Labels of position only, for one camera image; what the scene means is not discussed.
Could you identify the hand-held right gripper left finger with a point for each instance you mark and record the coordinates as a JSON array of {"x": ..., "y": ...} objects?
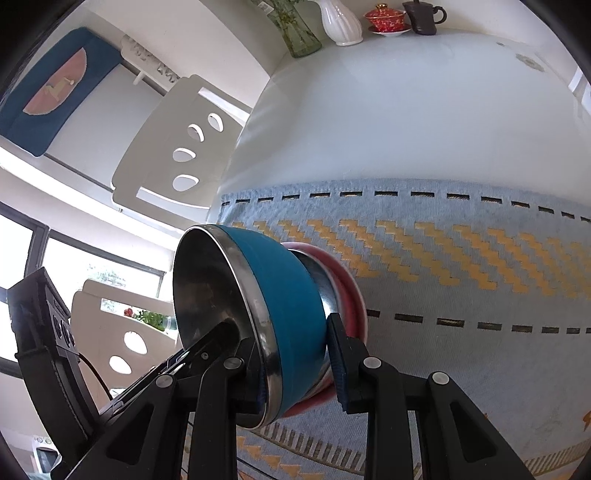
[{"x": 217, "y": 401}]

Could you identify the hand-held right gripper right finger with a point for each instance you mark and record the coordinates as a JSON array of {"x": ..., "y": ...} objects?
[{"x": 344, "y": 350}]

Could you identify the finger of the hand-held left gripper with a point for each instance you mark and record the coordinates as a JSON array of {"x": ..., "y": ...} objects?
[{"x": 207, "y": 341}]

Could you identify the pink steel bowl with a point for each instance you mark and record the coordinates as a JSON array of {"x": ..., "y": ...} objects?
[{"x": 344, "y": 286}]

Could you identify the blue steel bowl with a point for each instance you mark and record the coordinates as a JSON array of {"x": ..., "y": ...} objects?
[{"x": 277, "y": 286}]

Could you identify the white chair with oval holes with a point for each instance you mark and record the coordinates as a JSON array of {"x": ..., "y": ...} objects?
[
  {"x": 152, "y": 152},
  {"x": 92, "y": 314}
]

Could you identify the potted plant with red flowers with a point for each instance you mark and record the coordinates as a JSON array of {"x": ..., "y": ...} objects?
[{"x": 150, "y": 317}]

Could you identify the woven grey patterned placemat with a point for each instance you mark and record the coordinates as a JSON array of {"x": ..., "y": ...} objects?
[{"x": 461, "y": 300}]

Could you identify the white appliance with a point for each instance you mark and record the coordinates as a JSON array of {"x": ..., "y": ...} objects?
[{"x": 44, "y": 454}]

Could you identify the glass vase with plants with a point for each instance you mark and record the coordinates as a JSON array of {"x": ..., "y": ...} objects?
[{"x": 300, "y": 37}]

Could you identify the white ribbed vase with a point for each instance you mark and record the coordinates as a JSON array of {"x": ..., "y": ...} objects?
[{"x": 339, "y": 23}]

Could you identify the red lidded teacup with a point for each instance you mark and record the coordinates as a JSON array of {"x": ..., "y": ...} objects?
[{"x": 385, "y": 19}]

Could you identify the dark teapot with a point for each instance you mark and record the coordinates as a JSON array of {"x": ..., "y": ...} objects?
[{"x": 422, "y": 21}]

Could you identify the dark window frame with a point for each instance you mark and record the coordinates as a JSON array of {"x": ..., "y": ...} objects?
[{"x": 46, "y": 230}]

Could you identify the blue and pink wall picture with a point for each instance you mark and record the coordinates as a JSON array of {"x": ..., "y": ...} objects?
[{"x": 27, "y": 124}]

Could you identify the white wall shelf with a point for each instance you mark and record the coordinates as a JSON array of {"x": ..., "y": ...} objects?
[{"x": 138, "y": 50}]

